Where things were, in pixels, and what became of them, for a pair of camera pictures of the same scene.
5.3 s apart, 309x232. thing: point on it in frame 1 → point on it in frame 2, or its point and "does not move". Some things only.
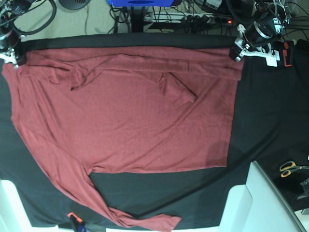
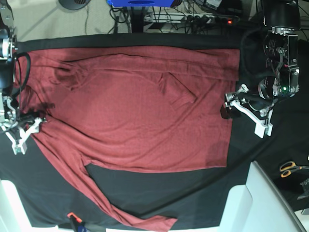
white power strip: (188, 18) does not move
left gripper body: (8, 56) → (18, 127)
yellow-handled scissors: (287, 167) does not move
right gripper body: (272, 55) → (258, 110)
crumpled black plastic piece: (305, 184) does not move
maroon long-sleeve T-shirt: (123, 109) does not move
